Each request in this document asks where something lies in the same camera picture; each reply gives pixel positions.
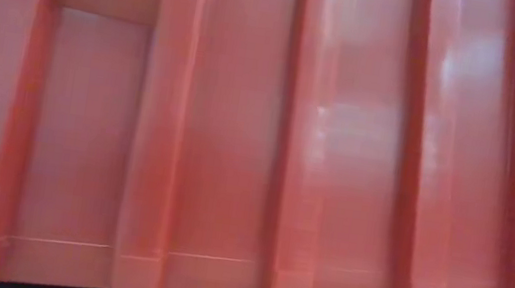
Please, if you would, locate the red plastic bin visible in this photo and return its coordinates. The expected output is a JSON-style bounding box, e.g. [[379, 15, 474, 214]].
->
[[0, 0, 515, 288]]

